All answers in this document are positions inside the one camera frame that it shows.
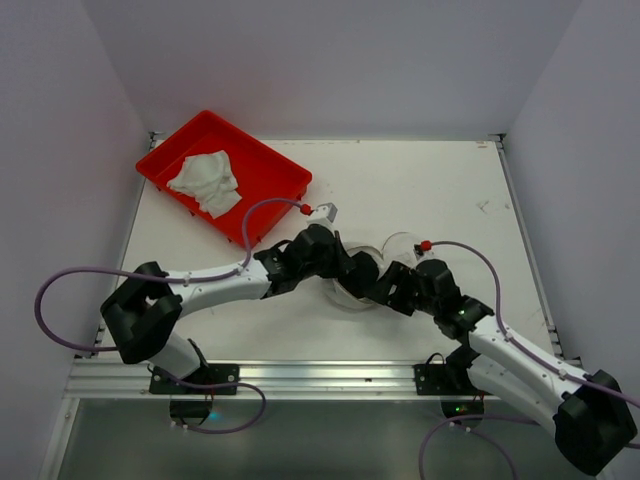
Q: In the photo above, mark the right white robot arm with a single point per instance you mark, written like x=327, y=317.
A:
x=587, y=414

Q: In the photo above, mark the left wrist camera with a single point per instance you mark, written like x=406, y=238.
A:
x=323, y=214

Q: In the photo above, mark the pale green bra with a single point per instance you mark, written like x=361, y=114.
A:
x=210, y=181

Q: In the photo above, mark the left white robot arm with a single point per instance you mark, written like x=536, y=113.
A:
x=142, y=312

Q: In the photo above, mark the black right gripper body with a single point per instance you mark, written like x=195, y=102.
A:
x=395, y=282

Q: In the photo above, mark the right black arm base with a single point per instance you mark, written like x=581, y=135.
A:
x=447, y=377

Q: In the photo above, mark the aluminium mounting rail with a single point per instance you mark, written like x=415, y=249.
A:
x=324, y=380

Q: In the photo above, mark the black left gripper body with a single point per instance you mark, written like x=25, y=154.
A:
x=341, y=255

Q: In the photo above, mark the black bra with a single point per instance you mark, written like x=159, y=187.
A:
x=361, y=281

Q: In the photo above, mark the red plastic tray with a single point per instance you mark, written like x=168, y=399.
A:
x=262, y=173

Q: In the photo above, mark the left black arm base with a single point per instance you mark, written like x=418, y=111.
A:
x=195, y=387

